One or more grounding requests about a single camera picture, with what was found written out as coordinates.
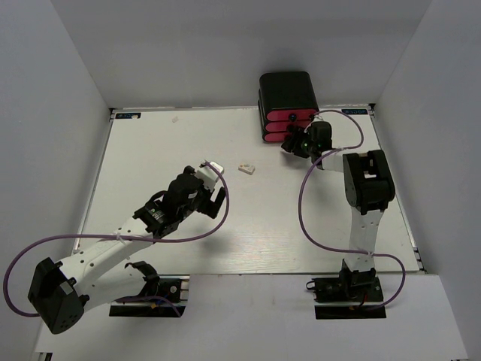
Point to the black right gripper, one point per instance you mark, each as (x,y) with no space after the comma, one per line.
(299,134)

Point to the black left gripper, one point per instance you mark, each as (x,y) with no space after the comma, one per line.
(210,207)

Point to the pink top drawer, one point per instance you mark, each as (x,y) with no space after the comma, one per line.
(290,115)

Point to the white eraser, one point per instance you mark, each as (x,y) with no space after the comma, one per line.
(246,168)

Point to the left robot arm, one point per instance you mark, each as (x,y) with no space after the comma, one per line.
(62,292)

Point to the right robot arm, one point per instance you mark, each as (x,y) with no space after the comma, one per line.
(368,186)

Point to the black drawer cabinet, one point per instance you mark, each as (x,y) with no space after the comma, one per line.
(285,90)

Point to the right logo sticker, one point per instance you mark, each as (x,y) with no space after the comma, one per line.
(355,111)

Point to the logo sticker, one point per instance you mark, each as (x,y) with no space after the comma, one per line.
(355,111)
(128,116)

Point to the left logo sticker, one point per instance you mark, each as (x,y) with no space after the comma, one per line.
(128,116)

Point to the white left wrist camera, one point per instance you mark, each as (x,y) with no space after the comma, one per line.
(209,172)

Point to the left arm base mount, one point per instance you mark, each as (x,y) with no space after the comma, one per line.
(160,296)

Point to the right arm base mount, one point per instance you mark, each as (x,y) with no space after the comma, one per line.
(332,302)

